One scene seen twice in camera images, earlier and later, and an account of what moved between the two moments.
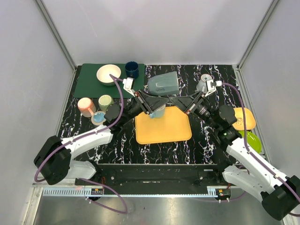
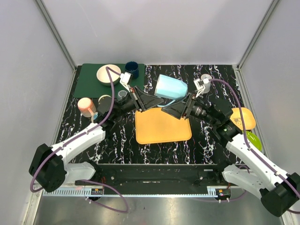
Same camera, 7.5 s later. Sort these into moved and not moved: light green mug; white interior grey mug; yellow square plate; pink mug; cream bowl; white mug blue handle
Moved: white mug blue handle; white interior grey mug
Not moved: yellow square plate; light green mug; pink mug; cream bowl
